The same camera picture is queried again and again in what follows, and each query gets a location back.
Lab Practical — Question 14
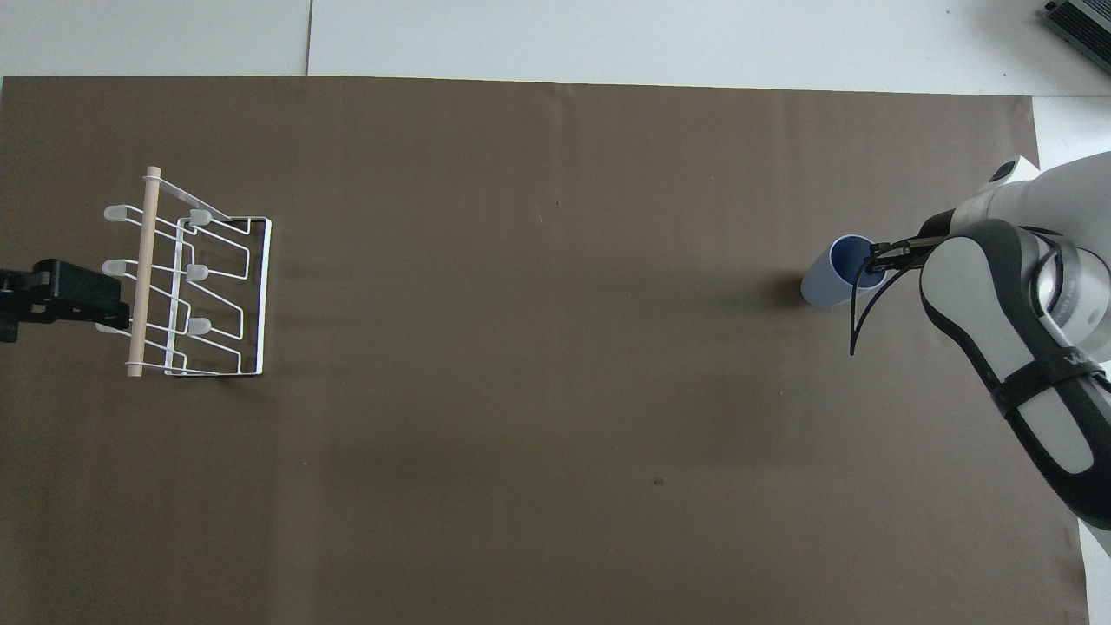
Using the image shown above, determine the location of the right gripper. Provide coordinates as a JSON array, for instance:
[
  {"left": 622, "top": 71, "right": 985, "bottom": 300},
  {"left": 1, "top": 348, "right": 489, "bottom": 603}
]
[{"left": 863, "top": 211, "right": 957, "bottom": 279}]

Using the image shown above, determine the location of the blue cup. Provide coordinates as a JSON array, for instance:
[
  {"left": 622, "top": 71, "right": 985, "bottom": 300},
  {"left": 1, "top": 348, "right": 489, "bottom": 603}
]
[{"left": 799, "top": 234, "right": 889, "bottom": 311}]

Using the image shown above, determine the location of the white wire cup holder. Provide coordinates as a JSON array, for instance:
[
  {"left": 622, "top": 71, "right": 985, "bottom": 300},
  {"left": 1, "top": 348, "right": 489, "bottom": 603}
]
[{"left": 94, "top": 165, "right": 273, "bottom": 380}]

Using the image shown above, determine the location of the grey metal device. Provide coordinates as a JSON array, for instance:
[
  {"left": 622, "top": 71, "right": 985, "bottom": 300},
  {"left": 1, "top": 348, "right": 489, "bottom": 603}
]
[{"left": 1042, "top": 0, "right": 1111, "bottom": 63}]

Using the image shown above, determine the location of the black cable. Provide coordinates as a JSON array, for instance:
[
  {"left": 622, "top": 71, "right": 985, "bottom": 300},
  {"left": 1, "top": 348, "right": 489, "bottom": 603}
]
[{"left": 848, "top": 248, "right": 923, "bottom": 357}]

